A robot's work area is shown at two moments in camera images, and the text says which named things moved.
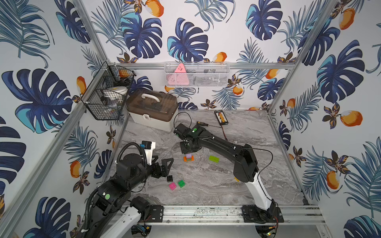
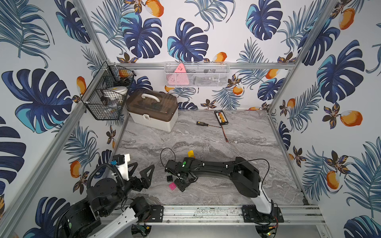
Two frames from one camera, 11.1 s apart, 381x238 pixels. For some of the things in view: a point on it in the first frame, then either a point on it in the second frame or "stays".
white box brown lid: [152, 109] stays
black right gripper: [183, 151] → [180, 187]
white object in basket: [115, 91] stays
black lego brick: [169, 178] stays
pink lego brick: [172, 186] stays
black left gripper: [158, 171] → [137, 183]
